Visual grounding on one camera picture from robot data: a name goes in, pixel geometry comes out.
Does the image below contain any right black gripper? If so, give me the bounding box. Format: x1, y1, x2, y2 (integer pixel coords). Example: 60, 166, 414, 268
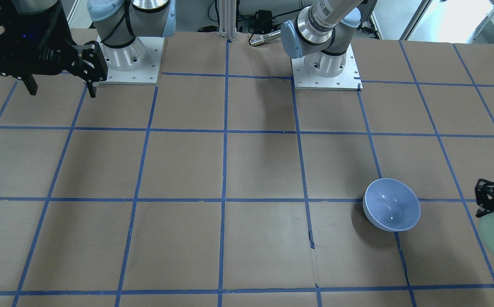
0, 0, 108, 98

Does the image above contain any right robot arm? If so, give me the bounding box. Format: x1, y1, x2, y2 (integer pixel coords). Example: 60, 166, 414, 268
0, 0, 176, 98

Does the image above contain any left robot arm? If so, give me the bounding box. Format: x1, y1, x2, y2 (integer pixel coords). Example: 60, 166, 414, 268
280, 0, 494, 218

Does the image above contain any blue bowl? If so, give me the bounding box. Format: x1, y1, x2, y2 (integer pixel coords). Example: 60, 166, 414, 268
362, 177, 421, 232

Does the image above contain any silver cylindrical tool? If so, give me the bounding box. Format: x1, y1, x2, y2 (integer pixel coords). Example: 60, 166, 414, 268
248, 30, 281, 47

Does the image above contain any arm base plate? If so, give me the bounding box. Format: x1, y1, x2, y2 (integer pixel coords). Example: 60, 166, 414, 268
291, 44, 363, 91
100, 37, 166, 85

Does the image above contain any aluminium frame post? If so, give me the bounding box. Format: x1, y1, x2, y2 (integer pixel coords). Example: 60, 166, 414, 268
216, 0, 238, 42

